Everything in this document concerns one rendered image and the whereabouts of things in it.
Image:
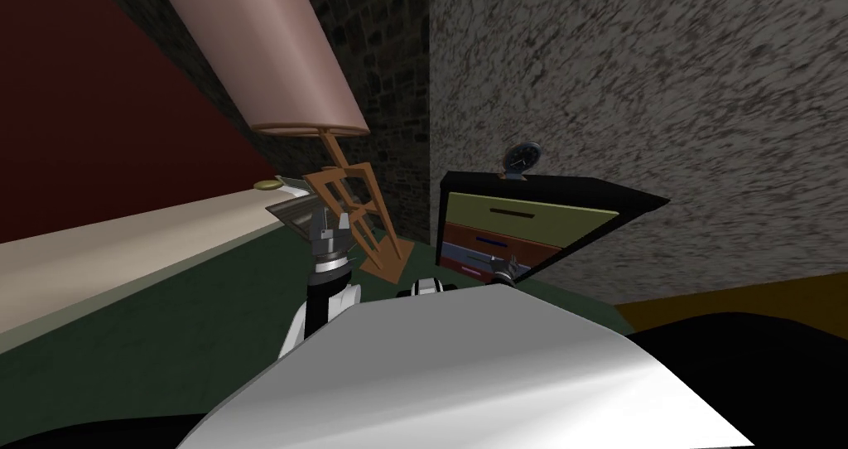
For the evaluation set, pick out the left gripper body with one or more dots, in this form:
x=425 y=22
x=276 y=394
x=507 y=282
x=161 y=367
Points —
x=331 y=243

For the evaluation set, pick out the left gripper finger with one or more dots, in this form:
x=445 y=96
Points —
x=344 y=224
x=324 y=220

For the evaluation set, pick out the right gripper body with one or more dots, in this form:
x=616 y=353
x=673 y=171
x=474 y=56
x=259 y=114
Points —
x=505 y=273

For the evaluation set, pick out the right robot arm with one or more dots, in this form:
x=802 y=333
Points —
x=762 y=383

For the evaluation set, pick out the brown drawer front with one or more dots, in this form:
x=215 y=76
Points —
x=523 y=249

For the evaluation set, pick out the grey ridged slab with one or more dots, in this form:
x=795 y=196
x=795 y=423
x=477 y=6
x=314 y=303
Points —
x=295 y=214

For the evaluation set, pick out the blue grey drawer front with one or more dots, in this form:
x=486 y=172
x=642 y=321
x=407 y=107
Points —
x=457 y=251

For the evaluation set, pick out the dark red drawer front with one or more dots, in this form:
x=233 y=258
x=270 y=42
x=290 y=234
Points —
x=450 y=267

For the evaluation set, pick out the olive flat disc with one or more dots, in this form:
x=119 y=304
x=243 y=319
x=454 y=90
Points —
x=268 y=185

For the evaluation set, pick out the olive yellow drawer front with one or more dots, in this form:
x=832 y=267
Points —
x=570 y=224

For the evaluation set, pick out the round blue grey clock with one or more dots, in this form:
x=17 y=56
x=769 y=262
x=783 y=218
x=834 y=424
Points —
x=522 y=157

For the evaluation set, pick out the black drawer cabinet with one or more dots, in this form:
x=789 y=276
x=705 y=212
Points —
x=596 y=194

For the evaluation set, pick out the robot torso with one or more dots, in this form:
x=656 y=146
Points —
x=430 y=369

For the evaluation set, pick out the pink shade wooden floor lamp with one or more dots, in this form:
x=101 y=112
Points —
x=265 y=51

